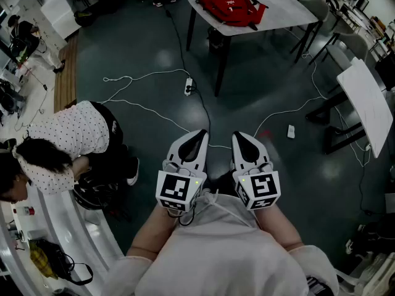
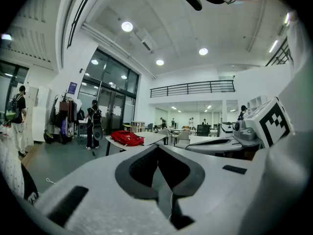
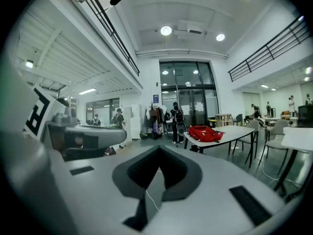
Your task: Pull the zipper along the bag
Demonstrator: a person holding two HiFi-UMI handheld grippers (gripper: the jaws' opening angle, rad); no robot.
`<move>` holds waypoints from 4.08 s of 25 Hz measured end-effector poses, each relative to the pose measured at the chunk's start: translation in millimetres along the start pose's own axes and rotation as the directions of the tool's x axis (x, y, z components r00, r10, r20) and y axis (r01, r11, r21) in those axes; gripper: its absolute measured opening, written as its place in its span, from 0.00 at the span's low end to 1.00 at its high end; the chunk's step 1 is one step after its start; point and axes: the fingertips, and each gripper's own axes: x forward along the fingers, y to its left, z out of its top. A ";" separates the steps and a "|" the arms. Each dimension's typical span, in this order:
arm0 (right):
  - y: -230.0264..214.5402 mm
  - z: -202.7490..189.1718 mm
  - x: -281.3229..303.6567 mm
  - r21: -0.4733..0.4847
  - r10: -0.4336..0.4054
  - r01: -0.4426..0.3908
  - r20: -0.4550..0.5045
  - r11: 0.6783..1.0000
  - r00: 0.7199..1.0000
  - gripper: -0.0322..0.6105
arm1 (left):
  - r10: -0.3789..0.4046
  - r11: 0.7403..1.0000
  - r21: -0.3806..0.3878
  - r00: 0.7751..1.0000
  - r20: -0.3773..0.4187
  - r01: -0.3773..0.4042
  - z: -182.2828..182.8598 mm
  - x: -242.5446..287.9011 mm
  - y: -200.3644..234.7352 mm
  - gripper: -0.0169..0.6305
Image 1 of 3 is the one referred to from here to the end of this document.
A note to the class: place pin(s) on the wooden platform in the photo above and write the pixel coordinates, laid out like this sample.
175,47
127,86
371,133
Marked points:
66,72

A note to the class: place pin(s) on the white shelf rack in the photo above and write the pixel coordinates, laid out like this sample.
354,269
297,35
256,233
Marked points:
74,236

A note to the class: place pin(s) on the black bag with yellow cloth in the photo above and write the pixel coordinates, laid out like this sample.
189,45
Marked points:
55,261

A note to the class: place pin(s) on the grey chair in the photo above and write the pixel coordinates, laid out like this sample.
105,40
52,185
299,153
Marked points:
345,46
314,5

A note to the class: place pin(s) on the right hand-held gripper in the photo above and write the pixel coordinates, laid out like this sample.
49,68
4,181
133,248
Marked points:
260,187

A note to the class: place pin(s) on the person's white sweater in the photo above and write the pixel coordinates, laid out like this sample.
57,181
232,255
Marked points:
222,257

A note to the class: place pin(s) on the red backpack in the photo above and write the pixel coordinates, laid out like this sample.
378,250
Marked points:
230,6

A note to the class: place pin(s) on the white table with black frame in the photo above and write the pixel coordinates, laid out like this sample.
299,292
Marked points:
367,103

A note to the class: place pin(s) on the person's left forearm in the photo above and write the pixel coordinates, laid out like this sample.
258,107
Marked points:
154,230

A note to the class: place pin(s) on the marble table with black legs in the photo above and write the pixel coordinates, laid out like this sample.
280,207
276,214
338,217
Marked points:
284,8

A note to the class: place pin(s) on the person's right forearm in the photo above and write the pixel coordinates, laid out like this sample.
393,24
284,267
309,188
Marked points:
279,227

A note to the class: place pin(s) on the red and white can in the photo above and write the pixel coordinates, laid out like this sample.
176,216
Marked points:
25,211

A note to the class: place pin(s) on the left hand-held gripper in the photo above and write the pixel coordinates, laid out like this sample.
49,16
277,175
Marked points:
180,185

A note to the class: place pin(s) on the small white adapter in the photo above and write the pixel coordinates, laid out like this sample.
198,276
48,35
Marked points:
292,131

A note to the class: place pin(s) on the white cabinet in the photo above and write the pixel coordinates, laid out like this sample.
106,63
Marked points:
60,11

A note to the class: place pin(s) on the white power strip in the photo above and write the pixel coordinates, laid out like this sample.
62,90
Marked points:
188,86

